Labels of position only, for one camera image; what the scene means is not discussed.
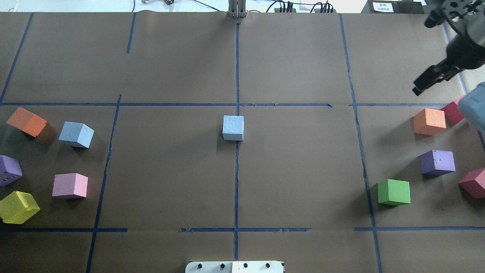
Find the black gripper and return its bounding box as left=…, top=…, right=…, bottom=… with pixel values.
left=412, top=0, right=485, bottom=96

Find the light blue foam block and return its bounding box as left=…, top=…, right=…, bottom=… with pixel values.
left=58, top=121, right=95, bottom=149
left=222, top=115, right=244, bottom=141

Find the crimson foam block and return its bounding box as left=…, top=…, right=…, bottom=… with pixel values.
left=458, top=168, right=485, bottom=199
left=440, top=95, right=465, bottom=124

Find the orange foam block right side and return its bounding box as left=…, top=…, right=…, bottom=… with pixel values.
left=413, top=108, right=447, bottom=135

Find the orange foam block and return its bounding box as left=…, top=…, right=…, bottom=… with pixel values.
left=6, top=107, right=47, bottom=138
left=413, top=108, right=447, bottom=135

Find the black box with label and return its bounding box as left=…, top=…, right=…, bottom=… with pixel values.
left=361, top=0, right=424, bottom=14

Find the purple foam block right side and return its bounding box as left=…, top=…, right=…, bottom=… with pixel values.
left=419, top=150, right=456, bottom=176

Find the purple foam block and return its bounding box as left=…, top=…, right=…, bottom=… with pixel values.
left=0, top=155, right=23, bottom=187
left=419, top=150, right=456, bottom=176

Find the green foam block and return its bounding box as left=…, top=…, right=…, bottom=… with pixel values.
left=377, top=179, right=411, bottom=206

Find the pink foam block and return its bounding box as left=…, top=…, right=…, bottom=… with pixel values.
left=52, top=173, right=88, bottom=199

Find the orange foam block left side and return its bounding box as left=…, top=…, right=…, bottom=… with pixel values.
left=6, top=107, right=47, bottom=138

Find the purple foam block left side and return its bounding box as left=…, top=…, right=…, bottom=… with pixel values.
left=0, top=155, right=23, bottom=187

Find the yellow foam block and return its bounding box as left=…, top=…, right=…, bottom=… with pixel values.
left=0, top=191, right=41, bottom=224

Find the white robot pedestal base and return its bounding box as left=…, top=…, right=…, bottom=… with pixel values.
left=185, top=260, right=285, bottom=273

